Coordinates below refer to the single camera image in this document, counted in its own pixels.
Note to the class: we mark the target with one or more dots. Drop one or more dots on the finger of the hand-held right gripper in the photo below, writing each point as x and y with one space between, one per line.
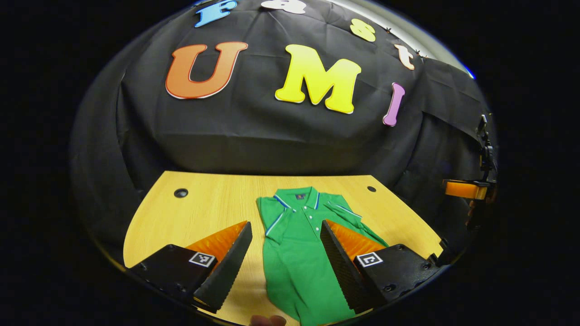
464 189

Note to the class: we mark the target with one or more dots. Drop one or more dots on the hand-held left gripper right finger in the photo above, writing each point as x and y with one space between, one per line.
344 276

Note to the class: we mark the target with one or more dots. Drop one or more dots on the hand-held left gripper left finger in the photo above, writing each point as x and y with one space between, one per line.
229 271

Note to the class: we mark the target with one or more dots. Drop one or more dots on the green T-shirt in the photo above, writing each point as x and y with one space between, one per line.
294 271

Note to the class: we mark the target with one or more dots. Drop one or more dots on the dark table-edge fixture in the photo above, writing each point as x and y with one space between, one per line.
442 256

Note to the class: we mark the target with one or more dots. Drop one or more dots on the black backdrop cloth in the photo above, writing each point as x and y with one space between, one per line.
253 131

